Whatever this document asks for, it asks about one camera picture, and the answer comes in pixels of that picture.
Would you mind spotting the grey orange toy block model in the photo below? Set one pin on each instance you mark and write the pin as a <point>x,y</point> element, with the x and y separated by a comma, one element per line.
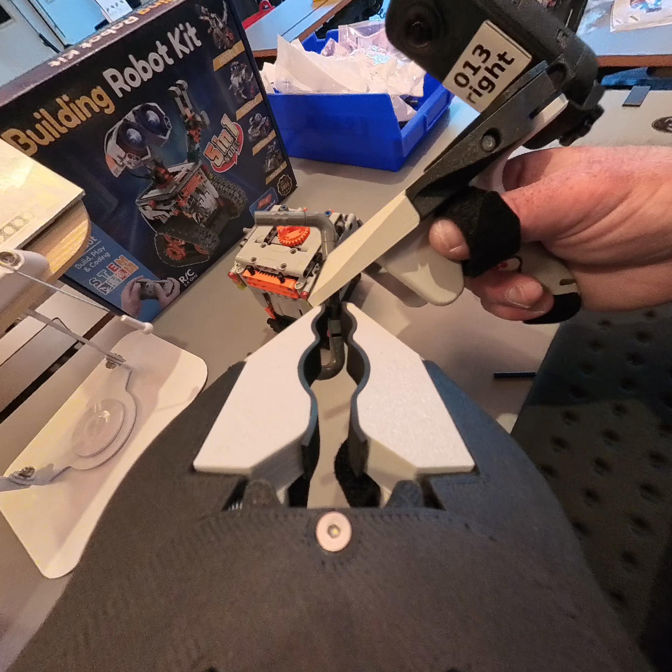
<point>278,267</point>

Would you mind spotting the grey bent toy tube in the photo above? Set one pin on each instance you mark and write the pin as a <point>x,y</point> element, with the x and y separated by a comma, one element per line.
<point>328,231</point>

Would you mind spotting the wood-edged side table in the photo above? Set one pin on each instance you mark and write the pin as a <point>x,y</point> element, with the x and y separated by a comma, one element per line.
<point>630,55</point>

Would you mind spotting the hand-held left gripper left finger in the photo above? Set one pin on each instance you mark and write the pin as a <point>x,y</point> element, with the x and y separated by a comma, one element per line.
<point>252,414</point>

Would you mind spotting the dark perforated pad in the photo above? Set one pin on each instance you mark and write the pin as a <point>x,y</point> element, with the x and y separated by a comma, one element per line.
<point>603,446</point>

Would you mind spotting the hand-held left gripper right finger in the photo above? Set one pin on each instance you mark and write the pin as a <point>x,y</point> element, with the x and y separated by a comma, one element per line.
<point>414,414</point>

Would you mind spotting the printed instruction sheet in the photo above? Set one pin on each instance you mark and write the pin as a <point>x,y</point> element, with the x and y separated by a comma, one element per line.
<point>635,13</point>

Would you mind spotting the light wooden board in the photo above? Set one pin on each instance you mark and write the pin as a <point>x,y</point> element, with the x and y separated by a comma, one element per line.
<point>63,246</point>

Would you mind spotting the person's right hand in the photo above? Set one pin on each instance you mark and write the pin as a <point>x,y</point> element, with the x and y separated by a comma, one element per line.
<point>603,210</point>

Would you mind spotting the clear plastic holder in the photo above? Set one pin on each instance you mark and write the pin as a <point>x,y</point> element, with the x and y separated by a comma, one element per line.
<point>99,420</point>

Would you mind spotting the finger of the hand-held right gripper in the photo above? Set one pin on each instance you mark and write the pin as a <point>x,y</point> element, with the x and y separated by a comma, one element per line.
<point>362,241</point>

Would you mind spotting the white stand with flat base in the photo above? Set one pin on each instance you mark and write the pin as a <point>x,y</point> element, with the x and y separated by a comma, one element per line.
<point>157,378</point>

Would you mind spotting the dark printed toy kit box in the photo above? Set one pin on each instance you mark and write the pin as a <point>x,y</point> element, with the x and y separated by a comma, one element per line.
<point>131,131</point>

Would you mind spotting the clear plastic bags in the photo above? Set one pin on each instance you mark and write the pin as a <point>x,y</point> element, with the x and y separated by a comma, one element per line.
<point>325,68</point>

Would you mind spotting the black toy axle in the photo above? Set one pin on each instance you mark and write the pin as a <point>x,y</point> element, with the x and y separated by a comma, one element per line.
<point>514,374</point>

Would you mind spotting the blue storage bin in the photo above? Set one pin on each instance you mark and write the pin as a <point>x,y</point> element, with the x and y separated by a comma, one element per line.
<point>341,126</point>

